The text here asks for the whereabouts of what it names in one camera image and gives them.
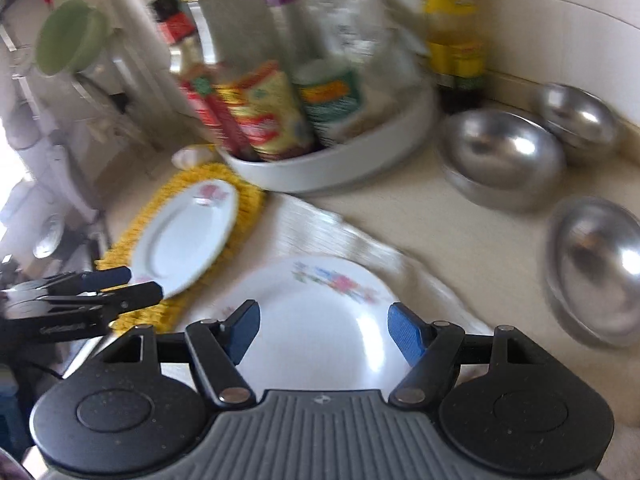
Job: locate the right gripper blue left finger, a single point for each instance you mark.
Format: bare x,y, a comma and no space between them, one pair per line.
227,340

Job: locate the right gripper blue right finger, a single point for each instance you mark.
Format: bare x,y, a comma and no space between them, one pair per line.
415,338

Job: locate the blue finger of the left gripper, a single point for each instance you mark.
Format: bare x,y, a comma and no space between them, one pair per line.
131,298
107,277

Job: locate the large white floral plate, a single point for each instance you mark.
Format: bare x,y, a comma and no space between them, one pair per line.
323,326

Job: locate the small white floral plate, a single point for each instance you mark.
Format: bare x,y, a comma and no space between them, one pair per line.
186,236

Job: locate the steel bowl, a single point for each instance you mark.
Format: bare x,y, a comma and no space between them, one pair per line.
499,160
587,128
591,271

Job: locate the yellow chenille mat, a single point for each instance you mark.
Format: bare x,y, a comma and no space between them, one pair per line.
134,211

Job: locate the white towel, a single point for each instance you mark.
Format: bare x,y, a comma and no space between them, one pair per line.
291,227

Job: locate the white garlic bulb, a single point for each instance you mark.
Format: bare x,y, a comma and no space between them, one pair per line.
194,155

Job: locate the white two-tier rotating rack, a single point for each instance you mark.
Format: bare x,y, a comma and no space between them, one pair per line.
344,165

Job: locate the red label soy sauce bottle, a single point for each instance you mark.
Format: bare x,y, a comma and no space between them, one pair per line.
187,65

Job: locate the green plastic bowl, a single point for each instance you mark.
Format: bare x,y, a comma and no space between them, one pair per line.
71,38

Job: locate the purple label clear bottle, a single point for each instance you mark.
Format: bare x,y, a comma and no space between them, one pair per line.
327,84

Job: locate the yellow cap vinegar bottle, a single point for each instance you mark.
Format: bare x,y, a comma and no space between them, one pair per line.
242,52

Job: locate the green yellow label sauce bottle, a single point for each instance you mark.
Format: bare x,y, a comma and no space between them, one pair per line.
456,53

